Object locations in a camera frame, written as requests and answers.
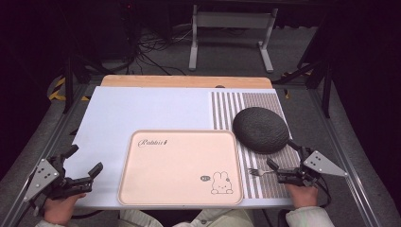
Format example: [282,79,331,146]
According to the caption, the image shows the yellow black hazard tape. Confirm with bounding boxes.
[47,77,92,102]
[281,69,314,99]

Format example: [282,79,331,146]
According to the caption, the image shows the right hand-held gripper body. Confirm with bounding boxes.
[276,148,349,189]

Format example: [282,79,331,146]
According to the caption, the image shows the wooden table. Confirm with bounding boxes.
[99,74,274,90]

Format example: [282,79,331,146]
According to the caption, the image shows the person's left hand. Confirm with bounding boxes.
[43,192,87,227]

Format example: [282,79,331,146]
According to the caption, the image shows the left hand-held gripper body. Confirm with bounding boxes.
[23,155,95,203]

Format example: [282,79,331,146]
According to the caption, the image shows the small metal fork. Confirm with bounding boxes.
[248,167,275,177]

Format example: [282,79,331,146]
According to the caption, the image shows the aluminium frame rail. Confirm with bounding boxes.
[306,88,384,227]
[0,84,96,227]

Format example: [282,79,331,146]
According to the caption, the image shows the pink tray with rabbit print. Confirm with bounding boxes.
[117,129,245,207]

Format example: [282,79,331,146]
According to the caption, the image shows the black metal stand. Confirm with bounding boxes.
[61,55,96,115]
[271,58,334,120]

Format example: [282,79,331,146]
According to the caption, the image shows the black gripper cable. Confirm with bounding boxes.
[316,175,333,209]
[70,209,103,220]

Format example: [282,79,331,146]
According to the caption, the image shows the striped grey white placemat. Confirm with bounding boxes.
[210,91,303,200]

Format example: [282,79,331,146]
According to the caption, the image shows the white metal stand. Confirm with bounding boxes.
[187,4,280,75]

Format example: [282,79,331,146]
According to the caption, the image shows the person's light clothing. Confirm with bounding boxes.
[118,208,255,227]

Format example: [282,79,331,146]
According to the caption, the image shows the pale white table board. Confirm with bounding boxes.
[63,86,302,211]

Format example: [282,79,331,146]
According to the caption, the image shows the person's right hand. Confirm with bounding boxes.
[285,183,320,209]

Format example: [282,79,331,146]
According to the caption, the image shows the bundle of black floor cables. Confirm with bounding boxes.
[133,23,194,77]

